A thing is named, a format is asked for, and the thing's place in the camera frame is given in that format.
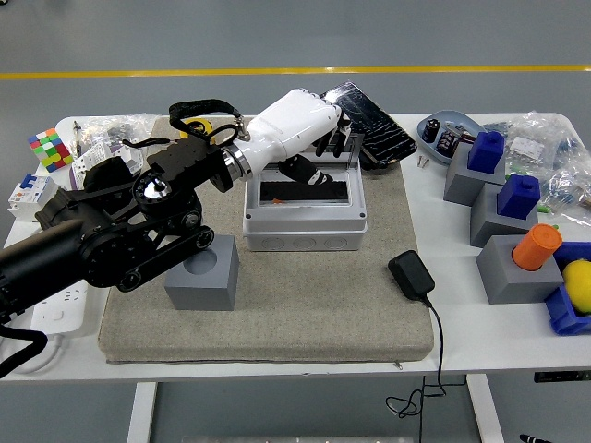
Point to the yellow round fruit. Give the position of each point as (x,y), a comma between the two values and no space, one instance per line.
(579,286)

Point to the grey-brown fabric mat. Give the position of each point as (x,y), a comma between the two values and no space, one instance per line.
(300,300)

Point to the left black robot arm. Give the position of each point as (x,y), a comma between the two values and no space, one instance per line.
(115,240)

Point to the small brown component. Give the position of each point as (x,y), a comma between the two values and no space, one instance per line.
(467,137)

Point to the colourful puzzle cube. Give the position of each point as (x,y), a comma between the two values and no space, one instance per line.
(51,150)

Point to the white circuit breaker blue lever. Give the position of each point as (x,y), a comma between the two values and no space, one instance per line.
(27,194)

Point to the grey block with round hole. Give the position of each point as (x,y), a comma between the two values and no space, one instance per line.
(203,290)

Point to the black cloth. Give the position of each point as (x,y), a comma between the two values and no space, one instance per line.
(108,167)

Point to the small green piece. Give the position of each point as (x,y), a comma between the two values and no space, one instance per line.
(545,209)

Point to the blue plastic bin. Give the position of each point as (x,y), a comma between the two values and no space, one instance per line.
(563,318)

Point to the black power adapter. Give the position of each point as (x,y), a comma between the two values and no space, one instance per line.
(411,274)

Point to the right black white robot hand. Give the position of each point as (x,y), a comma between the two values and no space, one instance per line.
(531,438)

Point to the clear plastic bag with parts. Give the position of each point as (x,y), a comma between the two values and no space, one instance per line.
(570,189)
(535,138)
(124,127)

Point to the blue-grey oval dish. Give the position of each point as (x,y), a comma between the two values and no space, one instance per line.
(431,147)

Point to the white table leg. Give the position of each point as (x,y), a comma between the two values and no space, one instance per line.
(141,415)
(485,410)

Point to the white power strip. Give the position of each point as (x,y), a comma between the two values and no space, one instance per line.
(60,314)

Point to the black cylinder capacitor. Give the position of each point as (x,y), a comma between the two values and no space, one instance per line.
(432,130)
(448,141)

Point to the blue square battery block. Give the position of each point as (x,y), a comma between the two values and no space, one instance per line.
(485,152)
(518,196)

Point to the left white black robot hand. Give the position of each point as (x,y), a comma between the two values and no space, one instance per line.
(281,127)

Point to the transparent smoked box lid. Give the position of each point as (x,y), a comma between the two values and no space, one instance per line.
(354,152)

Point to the black table control panel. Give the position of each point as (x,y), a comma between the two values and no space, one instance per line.
(561,376)

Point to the silver pen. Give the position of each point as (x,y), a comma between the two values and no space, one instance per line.
(77,138)

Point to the black device with cracked screen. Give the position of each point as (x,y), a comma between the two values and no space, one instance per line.
(374,124)

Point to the grey plastic junction box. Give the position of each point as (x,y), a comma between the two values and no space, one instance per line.
(305,226)

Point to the grey holder block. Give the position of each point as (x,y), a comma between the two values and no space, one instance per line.
(512,286)
(459,184)
(489,226)

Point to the white purple switch module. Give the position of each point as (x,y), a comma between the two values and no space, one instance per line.
(88,161)

